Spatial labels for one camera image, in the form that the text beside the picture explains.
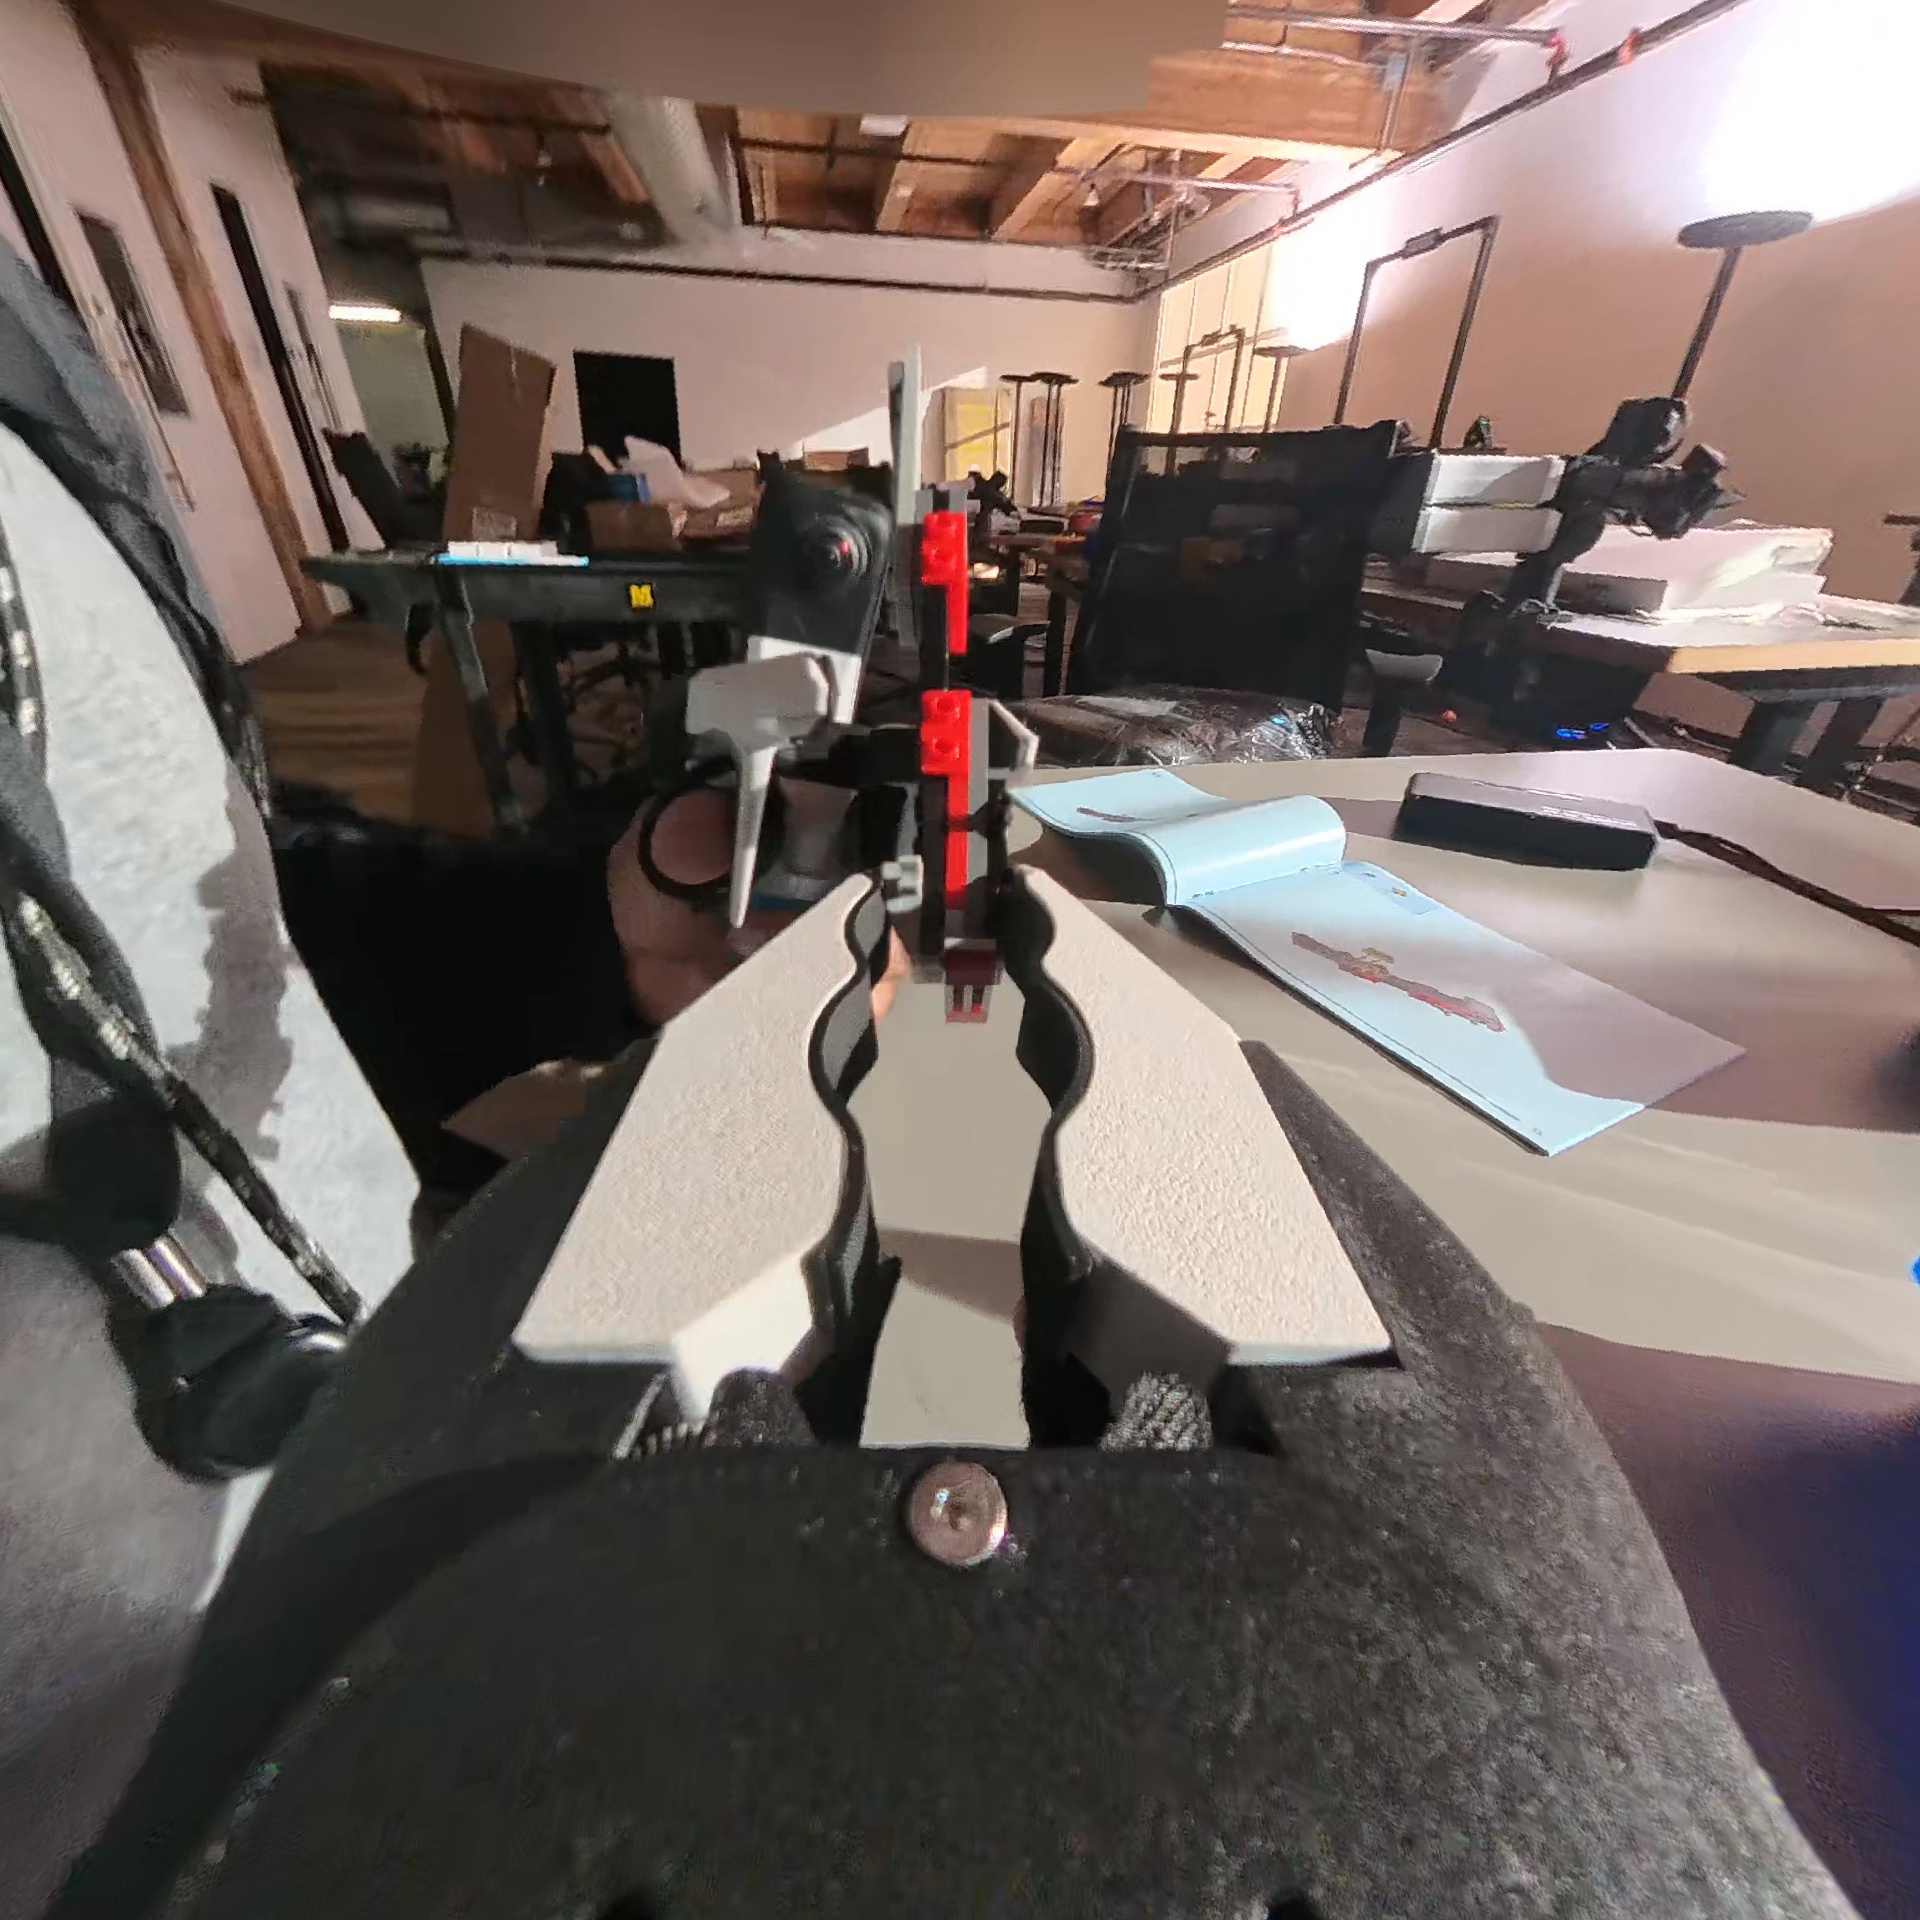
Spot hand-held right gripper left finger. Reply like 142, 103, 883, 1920
508, 867, 901, 1420

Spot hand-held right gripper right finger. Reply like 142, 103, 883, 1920
996, 867, 1399, 1373

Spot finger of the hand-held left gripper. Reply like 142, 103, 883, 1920
681, 653, 836, 926

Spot red grey toy brick model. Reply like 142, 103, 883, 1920
883, 349, 1045, 1027

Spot person's left forearm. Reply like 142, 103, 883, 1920
270, 816, 651, 1195

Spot grey desk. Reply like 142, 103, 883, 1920
450, 747, 1920, 1920

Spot person's left hand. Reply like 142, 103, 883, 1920
606, 788, 918, 1026

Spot person's tan trousers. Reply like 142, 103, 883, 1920
450, 1052, 652, 1160

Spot black workbench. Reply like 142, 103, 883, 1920
299, 543, 789, 842

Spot black monitor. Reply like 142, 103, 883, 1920
570, 349, 686, 471

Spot light blue instruction booklet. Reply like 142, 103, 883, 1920
1012, 769, 1749, 1160

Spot large cardboard box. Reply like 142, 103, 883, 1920
410, 322, 561, 833

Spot black mesh chair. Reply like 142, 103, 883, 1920
1070, 422, 1410, 720

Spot black flat device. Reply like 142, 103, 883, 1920
1394, 769, 1663, 875

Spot black badge reel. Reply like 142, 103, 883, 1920
106, 1211, 357, 1481

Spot person's grey shirt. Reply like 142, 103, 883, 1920
0, 422, 426, 1669

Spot white foam sheets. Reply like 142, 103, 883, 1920
1561, 522, 1839, 619

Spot wooden top table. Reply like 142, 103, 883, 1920
1359, 579, 1920, 790

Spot black floor lamp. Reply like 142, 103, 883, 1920
1670, 210, 1818, 408

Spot silver air duct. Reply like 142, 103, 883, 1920
606, 90, 747, 248

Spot black white braided cord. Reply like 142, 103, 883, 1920
0, 556, 367, 1330

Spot black cable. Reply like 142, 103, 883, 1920
1650, 824, 1920, 951

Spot black metal frame stand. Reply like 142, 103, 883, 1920
1331, 214, 1507, 449

